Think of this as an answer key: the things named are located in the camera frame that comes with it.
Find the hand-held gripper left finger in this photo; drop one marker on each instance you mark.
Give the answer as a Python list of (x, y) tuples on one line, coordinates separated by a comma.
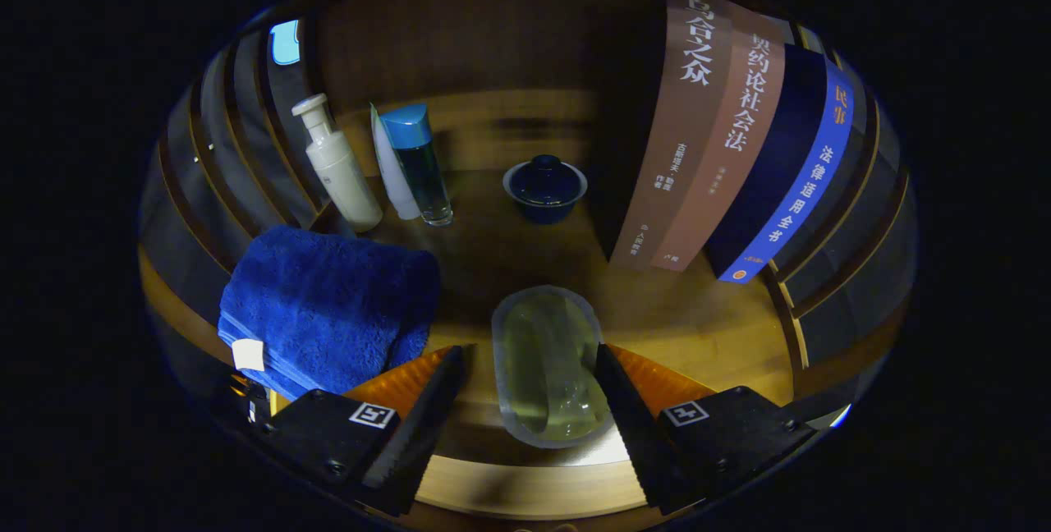
[(417, 437)]

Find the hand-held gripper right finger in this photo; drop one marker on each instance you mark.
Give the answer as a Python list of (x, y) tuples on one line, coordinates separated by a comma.
[(639, 437)]

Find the wooden countertop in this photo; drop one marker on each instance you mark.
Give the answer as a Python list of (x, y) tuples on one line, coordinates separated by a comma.
[(681, 327)]

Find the wooden cabinet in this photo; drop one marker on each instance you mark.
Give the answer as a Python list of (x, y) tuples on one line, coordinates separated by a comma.
[(493, 39)]

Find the folded blue towel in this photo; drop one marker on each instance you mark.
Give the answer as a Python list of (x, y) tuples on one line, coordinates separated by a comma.
[(328, 302)]

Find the dark blue lidded teacup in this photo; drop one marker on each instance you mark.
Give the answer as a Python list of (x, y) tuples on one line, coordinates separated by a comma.
[(544, 191)]

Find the blue-capped clear bottle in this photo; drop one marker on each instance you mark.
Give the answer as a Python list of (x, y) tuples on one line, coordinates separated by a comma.
[(423, 171)]

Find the white pump bottle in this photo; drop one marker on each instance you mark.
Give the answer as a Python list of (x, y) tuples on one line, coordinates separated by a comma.
[(341, 179)]

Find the reddish brown book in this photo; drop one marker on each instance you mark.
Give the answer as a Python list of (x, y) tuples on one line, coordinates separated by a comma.
[(731, 146)]

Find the blue book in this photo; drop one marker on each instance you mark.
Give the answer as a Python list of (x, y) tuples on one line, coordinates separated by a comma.
[(809, 179)]

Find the dark brown book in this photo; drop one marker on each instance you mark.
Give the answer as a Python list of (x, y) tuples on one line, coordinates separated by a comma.
[(681, 130)]

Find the black backdrop cloth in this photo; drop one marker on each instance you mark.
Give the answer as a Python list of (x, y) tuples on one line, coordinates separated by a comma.
[(285, 43)]

